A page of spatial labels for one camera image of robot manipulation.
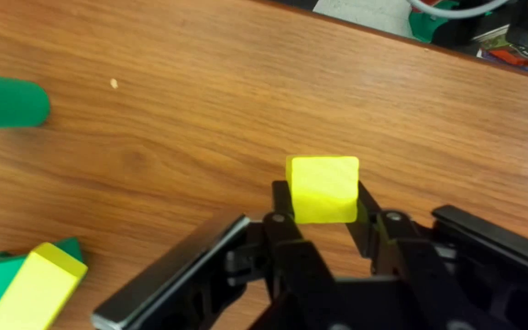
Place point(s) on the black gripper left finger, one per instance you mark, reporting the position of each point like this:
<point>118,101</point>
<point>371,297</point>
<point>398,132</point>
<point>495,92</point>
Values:
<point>299,281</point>

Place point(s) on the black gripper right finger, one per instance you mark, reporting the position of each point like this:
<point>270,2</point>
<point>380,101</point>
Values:
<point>396,248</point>

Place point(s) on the yellow cube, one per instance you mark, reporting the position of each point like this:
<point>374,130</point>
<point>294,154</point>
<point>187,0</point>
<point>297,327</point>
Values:
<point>323,187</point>

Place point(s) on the yellow rectangular block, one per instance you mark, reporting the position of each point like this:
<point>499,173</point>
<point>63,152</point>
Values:
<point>41,288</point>

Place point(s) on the tall green block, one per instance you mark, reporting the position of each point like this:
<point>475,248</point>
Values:
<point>22,103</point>

